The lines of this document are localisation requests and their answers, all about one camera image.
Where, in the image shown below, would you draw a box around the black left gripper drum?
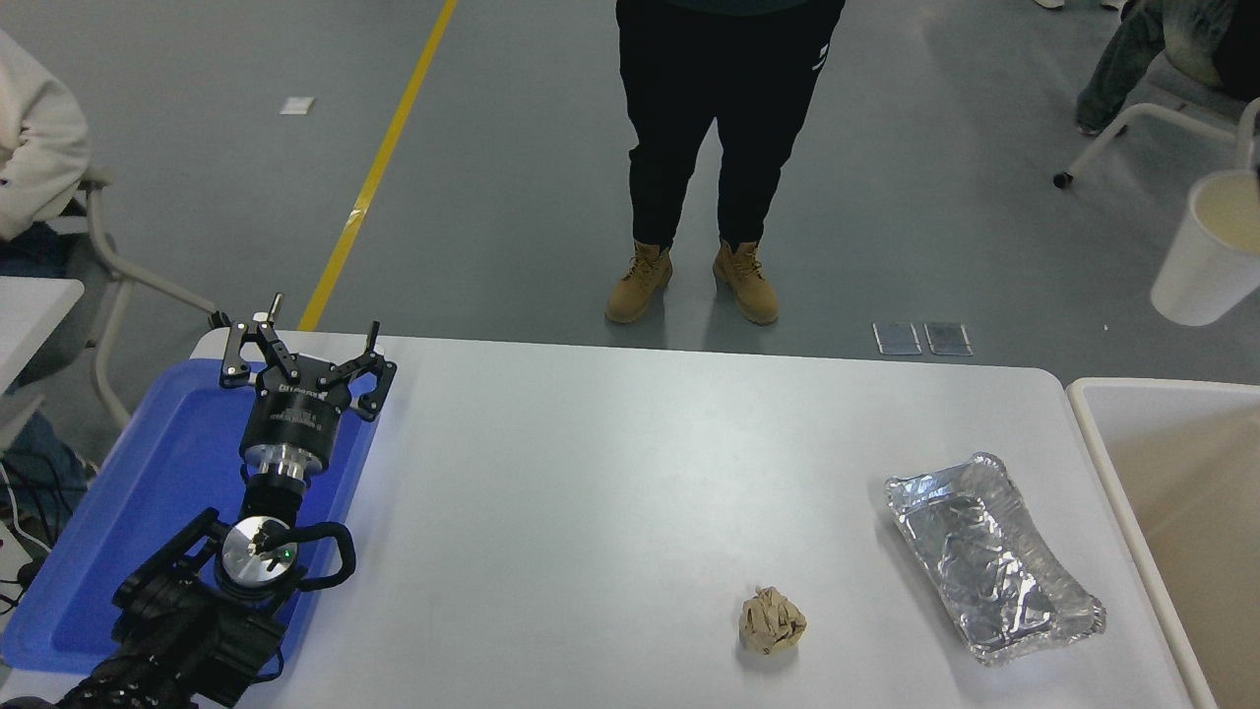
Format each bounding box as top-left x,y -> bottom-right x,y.
238,376 -> 353,464

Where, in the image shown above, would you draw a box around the white paper cup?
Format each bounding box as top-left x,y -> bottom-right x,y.
1150,169 -> 1260,328

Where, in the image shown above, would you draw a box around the blue plastic tray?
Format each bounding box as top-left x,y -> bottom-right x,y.
0,357 -> 381,676

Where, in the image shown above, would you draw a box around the small white side table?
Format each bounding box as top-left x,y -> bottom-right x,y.
0,277 -> 86,449

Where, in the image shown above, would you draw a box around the seated person beside small table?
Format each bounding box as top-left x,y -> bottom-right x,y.
0,28 -> 95,493

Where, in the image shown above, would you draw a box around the standing person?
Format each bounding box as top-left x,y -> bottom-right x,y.
604,0 -> 847,327

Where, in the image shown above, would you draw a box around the crumpled tan paper ball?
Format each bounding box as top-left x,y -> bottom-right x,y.
738,586 -> 808,657

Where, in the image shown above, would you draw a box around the clear floor plate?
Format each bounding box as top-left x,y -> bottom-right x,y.
924,321 -> 975,357
872,321 -> 924,356

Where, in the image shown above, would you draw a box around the silver foil tray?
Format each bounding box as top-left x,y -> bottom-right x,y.
883,451 -> 1107,669

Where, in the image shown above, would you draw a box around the seated person on wheeled chair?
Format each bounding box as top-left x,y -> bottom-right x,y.
1075,0 -> 1260,137

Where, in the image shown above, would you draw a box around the white wheeled chair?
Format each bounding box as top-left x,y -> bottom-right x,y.
1052,54 -> 1260,190

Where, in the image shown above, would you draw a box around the large pale bin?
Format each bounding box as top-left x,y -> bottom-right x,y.
1067,376 -> 1260,709

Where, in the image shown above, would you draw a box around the grey frame chair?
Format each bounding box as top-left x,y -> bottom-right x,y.
59,162 -> 232,434

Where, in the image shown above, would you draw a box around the black floor cables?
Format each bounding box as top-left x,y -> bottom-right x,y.
0,448 -> 62,612

